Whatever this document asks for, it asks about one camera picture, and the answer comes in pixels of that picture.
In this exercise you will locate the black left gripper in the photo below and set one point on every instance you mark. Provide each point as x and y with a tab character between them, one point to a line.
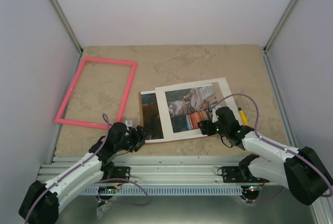
139	140

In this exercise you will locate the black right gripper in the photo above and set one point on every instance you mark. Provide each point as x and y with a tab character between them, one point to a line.
206	126

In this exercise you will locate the cat photo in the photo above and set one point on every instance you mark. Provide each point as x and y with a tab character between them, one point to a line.
187	107

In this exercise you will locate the white mat board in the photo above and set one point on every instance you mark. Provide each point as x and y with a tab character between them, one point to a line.
221	89

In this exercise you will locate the yellow screwdriver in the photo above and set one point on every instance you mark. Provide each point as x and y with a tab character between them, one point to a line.
242	115

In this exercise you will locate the brown backing board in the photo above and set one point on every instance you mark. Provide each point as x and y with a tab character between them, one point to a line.
149	119

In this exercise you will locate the pink picture frame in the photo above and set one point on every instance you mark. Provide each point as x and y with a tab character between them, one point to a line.
60	120

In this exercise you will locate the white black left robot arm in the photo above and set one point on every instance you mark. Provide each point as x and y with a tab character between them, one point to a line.
44	201

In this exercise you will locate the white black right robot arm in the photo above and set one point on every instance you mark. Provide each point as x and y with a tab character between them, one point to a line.
299	170

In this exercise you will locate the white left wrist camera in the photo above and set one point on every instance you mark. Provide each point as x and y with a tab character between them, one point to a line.
129	123

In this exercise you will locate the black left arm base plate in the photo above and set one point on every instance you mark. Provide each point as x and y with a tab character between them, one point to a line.
117	172

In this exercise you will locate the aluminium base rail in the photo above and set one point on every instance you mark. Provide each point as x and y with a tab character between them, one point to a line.
176	170

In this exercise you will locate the grey slotted cable duct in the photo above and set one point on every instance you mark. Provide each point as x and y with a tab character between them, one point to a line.
130	190

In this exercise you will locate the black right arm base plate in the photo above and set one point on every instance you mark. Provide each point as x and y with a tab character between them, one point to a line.
236	174

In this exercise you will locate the right aluminium corner post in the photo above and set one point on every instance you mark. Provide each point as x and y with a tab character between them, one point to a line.
281	23

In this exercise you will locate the aluminium corner post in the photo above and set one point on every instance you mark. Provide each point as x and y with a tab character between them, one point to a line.
66	25
281	23

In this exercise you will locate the left aluminium corner post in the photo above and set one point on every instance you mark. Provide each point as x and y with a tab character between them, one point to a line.
66	25

